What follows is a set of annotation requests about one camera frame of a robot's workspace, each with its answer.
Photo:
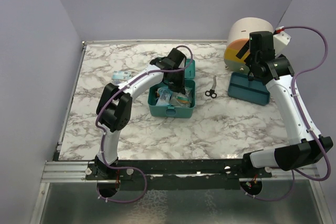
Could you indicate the black mounting rail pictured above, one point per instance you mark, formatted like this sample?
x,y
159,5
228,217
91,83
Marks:
x,y
173,174

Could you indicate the black-handled bandage scissors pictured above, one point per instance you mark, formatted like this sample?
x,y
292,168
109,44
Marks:
x,y
211,92

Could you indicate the round pastel drawer cabinet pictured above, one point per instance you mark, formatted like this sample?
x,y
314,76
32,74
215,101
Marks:
x,y
238,37

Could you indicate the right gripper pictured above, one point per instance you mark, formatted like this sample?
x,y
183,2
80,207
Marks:
x,y
243,51

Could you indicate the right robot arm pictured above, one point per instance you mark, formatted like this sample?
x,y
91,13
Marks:
x,y
307,145

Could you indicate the orange teal bandage packet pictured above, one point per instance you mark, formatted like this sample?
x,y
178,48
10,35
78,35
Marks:
x,y
182,100

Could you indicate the blue divided tray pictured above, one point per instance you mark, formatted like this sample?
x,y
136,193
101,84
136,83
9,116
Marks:
x,y
250,91

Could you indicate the light blue gauze packet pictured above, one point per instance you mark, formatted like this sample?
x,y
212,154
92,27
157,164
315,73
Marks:
x,y
121,75

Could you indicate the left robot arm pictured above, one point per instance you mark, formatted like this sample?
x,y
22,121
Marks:
x,y
115,105

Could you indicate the teal medicine kit box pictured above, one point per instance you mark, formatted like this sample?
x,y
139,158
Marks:
x,y
171,111

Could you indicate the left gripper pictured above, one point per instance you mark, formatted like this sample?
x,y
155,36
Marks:
x,y
179,87

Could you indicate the aluminium frame rail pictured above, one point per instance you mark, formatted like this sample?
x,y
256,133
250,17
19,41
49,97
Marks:
x,y
74,172

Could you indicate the blue clear plastic pouch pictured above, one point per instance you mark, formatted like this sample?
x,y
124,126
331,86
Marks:
x,y
163,96

